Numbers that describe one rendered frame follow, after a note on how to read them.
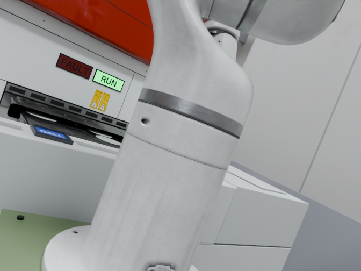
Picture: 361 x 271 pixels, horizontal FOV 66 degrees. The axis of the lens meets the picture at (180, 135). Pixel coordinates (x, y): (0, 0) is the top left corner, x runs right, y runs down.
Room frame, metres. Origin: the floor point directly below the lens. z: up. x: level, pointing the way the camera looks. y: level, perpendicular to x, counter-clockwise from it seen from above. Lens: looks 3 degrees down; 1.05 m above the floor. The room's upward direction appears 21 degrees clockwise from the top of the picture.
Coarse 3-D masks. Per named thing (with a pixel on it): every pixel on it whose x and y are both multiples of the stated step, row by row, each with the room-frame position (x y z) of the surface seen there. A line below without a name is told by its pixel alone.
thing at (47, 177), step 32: (0, 128) 0.37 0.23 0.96; (0, 160) 0.36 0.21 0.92; (32, 160) 0.38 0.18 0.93; (64, 160) 0.41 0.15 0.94; (96, 160) 0.44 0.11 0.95; (0, 192) 0.37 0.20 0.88; (32, 192) 0.39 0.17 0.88; (64, 192) 0.42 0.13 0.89; (96, 192) 0.45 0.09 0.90; (224, 192) 0.62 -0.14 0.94
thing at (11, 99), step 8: (8, 96) 0.87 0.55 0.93; (16, 96) 0.89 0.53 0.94; (0, 104) 0.87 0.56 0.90; (8, 104) 0.88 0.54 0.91; (24, 104) 0.90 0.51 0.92; (32, 104) 0.92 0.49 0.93; (40, 104) 0.93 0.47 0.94; (0, 112) 0.87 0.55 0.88; (48, 112) 0.95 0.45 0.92; (56, 112) 0.96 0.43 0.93; (64, 112) 0.98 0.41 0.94; (16, 120) 0.90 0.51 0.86; (72, 120) 1.00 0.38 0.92; (80, 120) 1.02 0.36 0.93; (88, 120) 1.03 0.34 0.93; (104, 128) 1.07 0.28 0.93; (112, 128) 1.09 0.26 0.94
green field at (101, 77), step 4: (100, 72) 1.03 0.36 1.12; (96, 76) 1.02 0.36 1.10; (100, 76) 1.03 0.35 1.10; (104, 76) 1.04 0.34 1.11; (108, 76) 1.05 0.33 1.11; (96, 80) 1.03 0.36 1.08; (100, 80) 1.04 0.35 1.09; (104, 80) 1.04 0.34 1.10; (108, 80) 1.05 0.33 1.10; (112, 80) 1.06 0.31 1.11; (116, 80) 1.07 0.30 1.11; (120, 80) 1.08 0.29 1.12; (104, 84) 1.05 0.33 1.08; (108, 84) 1.06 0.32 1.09; (112, 84) 1.06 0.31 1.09; (116, 84) 1.07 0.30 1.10; (120, 84) 1.08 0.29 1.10; (116, 88) 1.08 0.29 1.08; (120, 88) 1.09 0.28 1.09
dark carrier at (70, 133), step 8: (24, 112) 0.89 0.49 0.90; (32, 120) 0.82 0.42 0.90; (40, 120) 0.87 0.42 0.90; (48, 120) 0.92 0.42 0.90; (64, 120) 1.05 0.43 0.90; (56, 128) 0.85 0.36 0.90; (64, 128) 0.90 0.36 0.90; (72, 128) 0.96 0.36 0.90; (80, 128) 1.03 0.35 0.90; (88, 128) 1.10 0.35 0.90; (72, 136) 0.82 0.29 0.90; (80, 136) 0.87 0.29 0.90; (88, 136) 0.93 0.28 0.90; (112, 136) 1.13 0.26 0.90; (104, 144) 0.89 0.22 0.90; (112, 144) 0.95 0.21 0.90
